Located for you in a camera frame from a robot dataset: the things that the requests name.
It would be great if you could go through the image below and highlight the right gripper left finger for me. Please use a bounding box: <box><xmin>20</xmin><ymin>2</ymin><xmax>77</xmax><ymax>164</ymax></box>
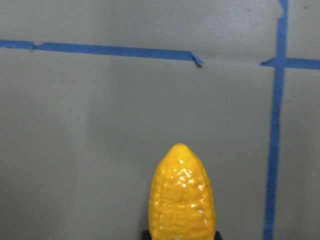
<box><xmin>141</xmin><ymin>230</ymin><xmax>151</xmax><ymax>240</ymax></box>

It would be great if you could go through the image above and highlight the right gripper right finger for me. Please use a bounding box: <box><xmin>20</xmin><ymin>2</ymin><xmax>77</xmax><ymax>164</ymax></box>
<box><xmin>214</xmin><ymin>231</ymin><xmax>223</xmax><ymax>240</ymax></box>

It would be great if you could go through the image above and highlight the yellow toy corn cob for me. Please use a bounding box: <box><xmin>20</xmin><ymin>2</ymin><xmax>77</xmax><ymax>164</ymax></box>
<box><xmin>148</xmin><ymin>143</ymin><xmax>216</xmax><ymax>240</ymax></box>

